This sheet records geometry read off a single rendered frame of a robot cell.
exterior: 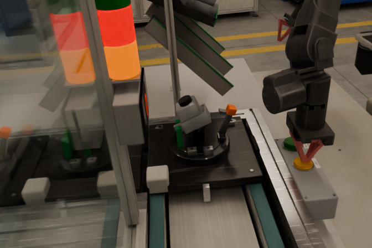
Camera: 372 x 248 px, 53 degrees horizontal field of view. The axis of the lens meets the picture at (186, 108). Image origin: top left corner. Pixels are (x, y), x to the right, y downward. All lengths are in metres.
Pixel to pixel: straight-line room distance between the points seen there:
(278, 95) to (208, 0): 0.40
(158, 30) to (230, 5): 4.04
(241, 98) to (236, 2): 3.76
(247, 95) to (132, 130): 0.81
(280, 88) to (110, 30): 0.32
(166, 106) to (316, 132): 0.63
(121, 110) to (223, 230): 0.35
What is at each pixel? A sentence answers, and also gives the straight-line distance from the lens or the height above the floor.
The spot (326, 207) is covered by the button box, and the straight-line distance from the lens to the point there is 0.80.
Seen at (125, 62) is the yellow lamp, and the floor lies 1.29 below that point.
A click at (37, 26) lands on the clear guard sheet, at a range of 0.32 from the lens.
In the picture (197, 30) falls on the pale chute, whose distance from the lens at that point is 1.26.
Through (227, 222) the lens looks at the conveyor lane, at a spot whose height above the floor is 0.92.
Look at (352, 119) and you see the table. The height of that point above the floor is 0.86.
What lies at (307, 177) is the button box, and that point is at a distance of 0.82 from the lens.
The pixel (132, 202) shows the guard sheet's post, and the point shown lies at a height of 1.01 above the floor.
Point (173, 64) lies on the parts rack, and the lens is 0.98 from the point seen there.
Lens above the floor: 1.49
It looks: 30 degrees down
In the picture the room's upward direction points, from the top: 5 degrees counter-clockwise
